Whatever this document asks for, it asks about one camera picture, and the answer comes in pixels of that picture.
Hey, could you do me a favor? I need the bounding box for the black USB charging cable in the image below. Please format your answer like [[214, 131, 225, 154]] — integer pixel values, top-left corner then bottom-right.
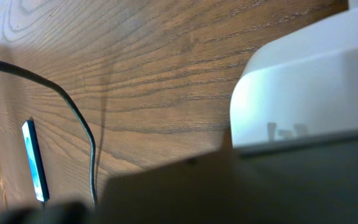
[[0, 55, 99, 209]]

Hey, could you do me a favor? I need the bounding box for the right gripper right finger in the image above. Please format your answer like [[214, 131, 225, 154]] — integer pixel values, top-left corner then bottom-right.
[[95, 132, 358, 223]]

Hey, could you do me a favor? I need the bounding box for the blue screen Galaxy smartphone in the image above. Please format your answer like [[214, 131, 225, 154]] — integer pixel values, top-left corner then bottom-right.
[[21, 120, 50, 203]]

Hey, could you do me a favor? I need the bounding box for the white power strip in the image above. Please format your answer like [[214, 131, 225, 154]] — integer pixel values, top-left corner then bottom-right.
[[230, 1, 358, 148]]

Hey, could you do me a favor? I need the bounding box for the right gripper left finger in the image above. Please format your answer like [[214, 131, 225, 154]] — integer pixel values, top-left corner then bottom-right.
[[0, 201, 90, 224]]

